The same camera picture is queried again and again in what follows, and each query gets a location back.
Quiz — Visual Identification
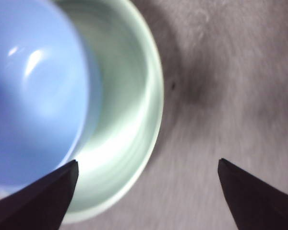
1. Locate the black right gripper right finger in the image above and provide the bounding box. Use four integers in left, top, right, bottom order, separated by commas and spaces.
217, 158, 288, 230

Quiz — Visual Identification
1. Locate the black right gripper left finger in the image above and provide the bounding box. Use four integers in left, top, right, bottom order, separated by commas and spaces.
0, 160, 79, 230

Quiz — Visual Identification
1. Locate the blue bowl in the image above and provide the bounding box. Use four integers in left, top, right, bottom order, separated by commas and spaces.
0, 0, 103, 194

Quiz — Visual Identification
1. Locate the green plate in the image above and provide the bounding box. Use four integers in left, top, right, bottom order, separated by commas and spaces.
53, 0, 165, 225

